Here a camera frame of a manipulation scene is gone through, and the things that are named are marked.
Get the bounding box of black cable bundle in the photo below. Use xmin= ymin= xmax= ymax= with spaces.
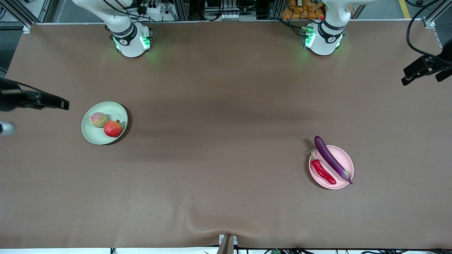
xmin=237 ymin=247 xmax=452 ymax=254

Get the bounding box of light green round plate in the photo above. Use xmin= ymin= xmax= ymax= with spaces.
xmin=81 ymin=102 xmax=128 ymax=145

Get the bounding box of white power strip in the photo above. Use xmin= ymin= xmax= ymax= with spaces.
xmin=136 ymin=0 xmax=163 ymax=14

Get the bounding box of brown table cover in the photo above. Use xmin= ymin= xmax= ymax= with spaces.
xmin=0 ymin=19 xmax=452 ymax=249

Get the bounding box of red apple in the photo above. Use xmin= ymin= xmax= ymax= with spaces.
xmin=104 ymin=120 xmax=123 ymax=138

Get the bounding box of electronics box with cables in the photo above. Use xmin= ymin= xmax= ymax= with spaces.
xmin=204 ymin=0 xmax=258 ymax=21

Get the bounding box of aluminium frame post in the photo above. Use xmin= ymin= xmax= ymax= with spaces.
xmin=268 ymin=0 xmax=285 ymax=20
xmin=175 ymin=0 xmax=190 ymax=21

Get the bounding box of aluminium frame strut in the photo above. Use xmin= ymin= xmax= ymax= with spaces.
xmin=0 ymin=0 xmax=53 ymax=33
xmin=422 ymin=0 xmax=452 ymax=29

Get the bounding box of orange packaged goods pile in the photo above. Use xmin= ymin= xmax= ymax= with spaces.
xmin=281 ymin=0 xmax=355 ymax=20

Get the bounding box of gray camera mount post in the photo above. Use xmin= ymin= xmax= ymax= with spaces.
xmin=216 ymin=234 xmax=238 ymax=254

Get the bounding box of pink round plate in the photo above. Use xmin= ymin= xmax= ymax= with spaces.
xmin=309 ymin=145 xmax=354 ymax=190

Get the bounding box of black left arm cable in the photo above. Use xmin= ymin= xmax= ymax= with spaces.
xmin=406 ymin=0 xmax=444 ymax=59

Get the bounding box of purple eggplant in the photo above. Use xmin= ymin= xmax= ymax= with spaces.
xmin=314 ymin=136 xmax=353 ymax=185

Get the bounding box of yellow pink peach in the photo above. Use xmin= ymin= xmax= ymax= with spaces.
xmin=90 ymin=112 xmax=108 ymax=128

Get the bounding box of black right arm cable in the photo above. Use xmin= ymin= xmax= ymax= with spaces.
xmin=0 ymin=78 xmax=46 ymax=94

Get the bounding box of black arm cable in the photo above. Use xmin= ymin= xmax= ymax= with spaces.
xmin=0 ymin=78 xmax=46 ymax=94
xmin=406 ymin=0 xmax=444 ymax=59

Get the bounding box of red chili pepper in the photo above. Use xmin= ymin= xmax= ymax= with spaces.
xmin=310 ymin=149 xmax=337 ymax=185

